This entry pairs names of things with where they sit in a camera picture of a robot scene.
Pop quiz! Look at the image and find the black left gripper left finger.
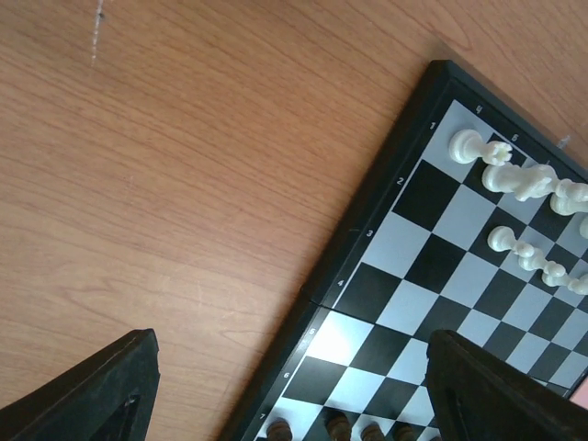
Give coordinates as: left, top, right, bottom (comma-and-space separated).
1, 329, 160, 440

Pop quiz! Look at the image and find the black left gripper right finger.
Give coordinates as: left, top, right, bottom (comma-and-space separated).
425, 330, 587, 440

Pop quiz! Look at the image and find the white pawn chess piece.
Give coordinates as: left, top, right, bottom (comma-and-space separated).
541, 261, 573, 287
487, 226, 535, 258
568, 274, 588, 296
518, 248, 548, 272

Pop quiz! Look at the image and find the white bishop chess piece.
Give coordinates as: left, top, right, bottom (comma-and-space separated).
549, 178, 587, 216

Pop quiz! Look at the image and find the white knight chess piece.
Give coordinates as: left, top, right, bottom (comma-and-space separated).
481, 163, 558, 202

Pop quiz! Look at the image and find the white rook chess piece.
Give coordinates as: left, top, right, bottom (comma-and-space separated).
448, 130, 513, 166

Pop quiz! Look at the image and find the brown chess piece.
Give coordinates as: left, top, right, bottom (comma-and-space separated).
266, 419, 293, 441
393, 424, 416, 441
326, 411, 352, 441
361, 423, 385, 441

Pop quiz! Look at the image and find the black and white chessboard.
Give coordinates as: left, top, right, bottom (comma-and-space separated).
220, 60, 587, 440

